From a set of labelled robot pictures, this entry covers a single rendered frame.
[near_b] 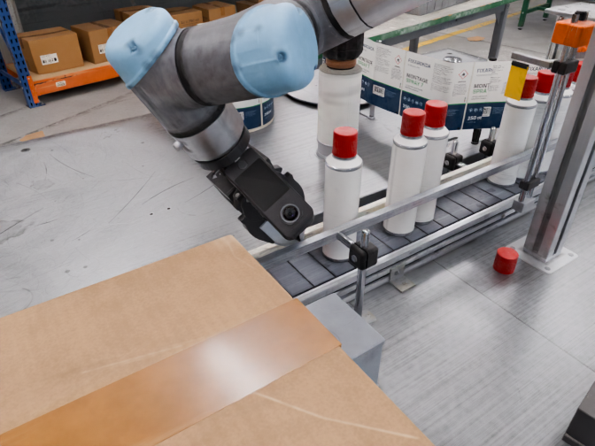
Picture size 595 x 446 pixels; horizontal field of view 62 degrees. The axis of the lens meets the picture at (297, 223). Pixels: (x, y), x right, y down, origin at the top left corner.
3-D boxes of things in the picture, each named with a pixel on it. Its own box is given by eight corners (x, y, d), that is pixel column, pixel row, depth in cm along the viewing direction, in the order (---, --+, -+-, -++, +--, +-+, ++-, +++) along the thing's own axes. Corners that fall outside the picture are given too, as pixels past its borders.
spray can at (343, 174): (341, 238, 80) (348, 119, 69) (361, 255, 77) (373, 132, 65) (315, 249, 78) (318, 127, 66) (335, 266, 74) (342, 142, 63)
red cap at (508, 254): (513, 263, 83) (518, 248, 81) (514, 276, 80) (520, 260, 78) (492, 259, 84) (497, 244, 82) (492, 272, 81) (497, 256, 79)
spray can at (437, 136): (418, 205, 89) (436, 94, 77) (439, 219, 85) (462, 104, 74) (397, 214, 86) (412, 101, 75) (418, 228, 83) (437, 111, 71)
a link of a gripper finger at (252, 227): (284, 221, 68) (254, 183, 62) (291, 227, 67) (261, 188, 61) (259, 245, 68) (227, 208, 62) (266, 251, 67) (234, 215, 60)
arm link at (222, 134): (238, 100, 52) (181, 152, 51) (258, 130, 55) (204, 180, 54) (207, 80, 57) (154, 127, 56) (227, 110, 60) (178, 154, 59)
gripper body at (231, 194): (266, 167, 70) (222, 104, 61) (301, 193, 64) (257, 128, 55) (227, 203, 69) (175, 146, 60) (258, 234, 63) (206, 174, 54)
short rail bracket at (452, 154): (444, 188, 104) (455, 135, 97) (456, 194, 102) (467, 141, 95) (434, 192, 102) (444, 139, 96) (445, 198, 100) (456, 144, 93)
